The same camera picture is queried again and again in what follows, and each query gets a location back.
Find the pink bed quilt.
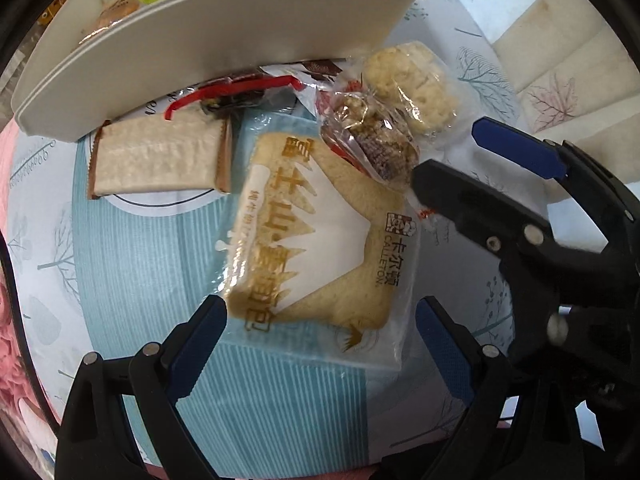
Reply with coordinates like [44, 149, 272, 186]
[1, 272, 58, 468]

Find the brown sandwich biscuit packet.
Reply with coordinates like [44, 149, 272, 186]
[87, 107, 232, 200]

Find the nut bar clear packet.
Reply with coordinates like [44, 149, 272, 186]
[319, 91, 420, 193]

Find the toast bread bag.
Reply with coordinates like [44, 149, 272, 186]
[216, 132, 420, 370]

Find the floral white curtain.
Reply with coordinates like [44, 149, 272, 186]
[458, 0, 639, 182]

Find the dark red chocolate snack packet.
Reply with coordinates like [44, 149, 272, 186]
[164, 60, 346, 120]

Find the white plastic storage bin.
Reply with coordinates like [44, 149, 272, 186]
[12, 0, 416, 142]

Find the fried nugget snack packet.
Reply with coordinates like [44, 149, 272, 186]
[79, 0, 142, 44]

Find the round rice cracker packet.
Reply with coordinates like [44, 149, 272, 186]
[362, 41, 460, 136]

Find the patterned white blue tablecloth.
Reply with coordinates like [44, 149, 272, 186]
[8, 103, 514, 479]

